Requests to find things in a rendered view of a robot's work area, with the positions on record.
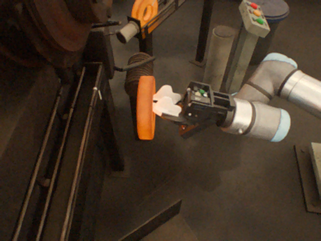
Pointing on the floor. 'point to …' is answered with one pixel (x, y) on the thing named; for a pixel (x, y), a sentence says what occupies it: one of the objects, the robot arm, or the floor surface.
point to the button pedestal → (245, 47)
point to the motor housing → (129, 85)
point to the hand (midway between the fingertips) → (147, 102)
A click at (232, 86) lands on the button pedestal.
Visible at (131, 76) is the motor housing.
